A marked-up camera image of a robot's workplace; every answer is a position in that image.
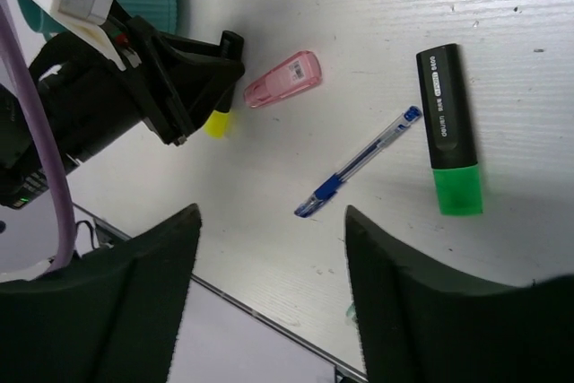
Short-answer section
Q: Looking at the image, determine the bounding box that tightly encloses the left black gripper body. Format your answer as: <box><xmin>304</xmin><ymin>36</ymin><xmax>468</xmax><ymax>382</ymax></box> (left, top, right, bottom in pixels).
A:
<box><xmin>0</xmin><ymin>14</ymin><xmax>194</xmax><ymax>209</ymax></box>

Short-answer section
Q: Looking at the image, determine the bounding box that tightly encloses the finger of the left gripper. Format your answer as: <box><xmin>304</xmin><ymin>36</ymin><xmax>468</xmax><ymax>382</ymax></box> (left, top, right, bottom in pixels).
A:
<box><xmin>150</xmin><ymin>30</ymin><xmax>245</xmax><ymax>136</ymax></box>

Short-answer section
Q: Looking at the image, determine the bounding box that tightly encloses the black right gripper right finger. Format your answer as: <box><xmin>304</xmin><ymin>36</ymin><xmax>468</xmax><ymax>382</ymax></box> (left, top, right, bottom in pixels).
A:
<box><xmin>344</xmin><ymin>206</ymin><xmax>573</xmax><ymax>382</ymax></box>

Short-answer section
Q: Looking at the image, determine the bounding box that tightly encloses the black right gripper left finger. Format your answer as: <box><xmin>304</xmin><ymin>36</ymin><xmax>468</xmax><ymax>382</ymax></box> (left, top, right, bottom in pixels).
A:
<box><xmin>1</xmin><ymin>204</ymin><xmax>201</xmax><ymax>382</ymax></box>

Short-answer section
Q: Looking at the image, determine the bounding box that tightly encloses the yellow black highlighter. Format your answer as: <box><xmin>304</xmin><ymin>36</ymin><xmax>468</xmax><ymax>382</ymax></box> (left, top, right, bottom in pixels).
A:
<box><xmin>204</xmin><ymin>89</ymin><xmax>234</xmax><ymax>139</ymax></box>

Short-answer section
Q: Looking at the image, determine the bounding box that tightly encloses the pink correction tape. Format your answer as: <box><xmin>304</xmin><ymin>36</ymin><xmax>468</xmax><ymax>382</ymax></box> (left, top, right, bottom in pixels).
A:
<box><xmin>243</xmin><ymin>50</ymin><xmax>322</xmax><ymax>109</ymax></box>

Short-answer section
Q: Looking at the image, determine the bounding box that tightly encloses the green black highlighter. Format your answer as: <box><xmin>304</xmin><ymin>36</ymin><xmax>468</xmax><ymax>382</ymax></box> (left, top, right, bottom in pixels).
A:
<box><xmin>416</xmin><ymin>43</ymin><xmax>483</xmax><ymax>216</ymax></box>

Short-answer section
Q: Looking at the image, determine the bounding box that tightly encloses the blue grip gel pen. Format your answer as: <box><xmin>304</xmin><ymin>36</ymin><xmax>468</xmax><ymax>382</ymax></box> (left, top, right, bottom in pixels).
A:
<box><xmin>294</xmin><ymin>106</ymin><xmax>422</xmax><ymax>218</ymax></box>

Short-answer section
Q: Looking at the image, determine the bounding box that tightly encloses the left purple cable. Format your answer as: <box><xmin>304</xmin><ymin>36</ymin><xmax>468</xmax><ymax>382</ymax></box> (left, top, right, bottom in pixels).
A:
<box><xmin>0</xmin><ymin>0</ymin><xmax>77</xmax><ymax>276</ymax></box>

